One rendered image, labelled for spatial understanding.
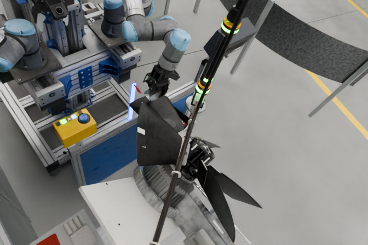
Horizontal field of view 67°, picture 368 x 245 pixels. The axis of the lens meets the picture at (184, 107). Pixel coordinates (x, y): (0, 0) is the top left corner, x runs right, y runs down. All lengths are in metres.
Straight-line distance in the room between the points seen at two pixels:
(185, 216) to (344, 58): 2.07
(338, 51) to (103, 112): 2.04
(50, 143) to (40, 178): 0.29
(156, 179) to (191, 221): 0.21
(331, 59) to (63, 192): 2.46
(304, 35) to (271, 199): 1.44
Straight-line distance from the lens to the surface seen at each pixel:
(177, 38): 1.02
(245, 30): 1.70
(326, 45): 2.69
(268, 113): 3.06
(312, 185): 2.92
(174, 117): 1.24
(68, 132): 1.31
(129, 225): 0.95
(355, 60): 2.82
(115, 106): 2.40
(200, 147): 1.10
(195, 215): 1.16
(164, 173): 1.11
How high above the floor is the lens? 2.22
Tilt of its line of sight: 54 degrees down
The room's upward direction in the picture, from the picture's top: 21 degrees clockwise
